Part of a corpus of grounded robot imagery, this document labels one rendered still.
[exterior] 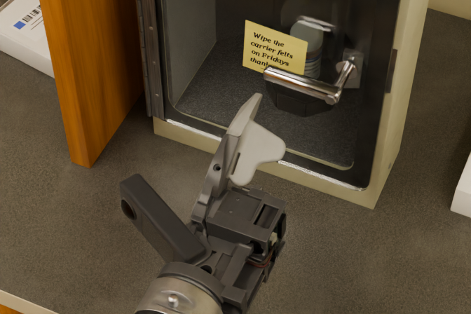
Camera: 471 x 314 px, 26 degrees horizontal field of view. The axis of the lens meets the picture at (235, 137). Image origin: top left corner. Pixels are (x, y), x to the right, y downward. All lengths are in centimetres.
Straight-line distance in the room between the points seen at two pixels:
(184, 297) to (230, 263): 6
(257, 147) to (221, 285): 14
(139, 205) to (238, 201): 9
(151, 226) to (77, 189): 40
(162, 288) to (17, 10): 73
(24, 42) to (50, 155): 19
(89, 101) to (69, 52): 11
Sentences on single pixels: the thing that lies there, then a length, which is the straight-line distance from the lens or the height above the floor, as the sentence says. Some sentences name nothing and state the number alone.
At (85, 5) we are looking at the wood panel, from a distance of 122.
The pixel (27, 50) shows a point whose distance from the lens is 150.
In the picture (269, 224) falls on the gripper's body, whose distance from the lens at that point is 96.
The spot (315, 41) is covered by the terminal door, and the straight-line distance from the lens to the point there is 113.
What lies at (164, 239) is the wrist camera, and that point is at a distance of 97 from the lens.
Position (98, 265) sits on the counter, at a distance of 130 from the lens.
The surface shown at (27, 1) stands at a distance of 157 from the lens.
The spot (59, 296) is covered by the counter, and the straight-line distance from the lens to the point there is 128.
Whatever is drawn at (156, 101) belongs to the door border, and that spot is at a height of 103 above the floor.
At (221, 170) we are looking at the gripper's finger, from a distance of 96.
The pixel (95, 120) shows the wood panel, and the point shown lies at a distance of 135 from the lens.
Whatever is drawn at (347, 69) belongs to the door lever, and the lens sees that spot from 113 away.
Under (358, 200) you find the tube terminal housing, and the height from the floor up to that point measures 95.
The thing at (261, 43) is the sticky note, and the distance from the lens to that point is 117.
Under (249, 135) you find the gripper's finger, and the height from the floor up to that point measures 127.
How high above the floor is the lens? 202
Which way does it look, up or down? 50 degrees down
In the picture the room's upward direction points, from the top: straight up
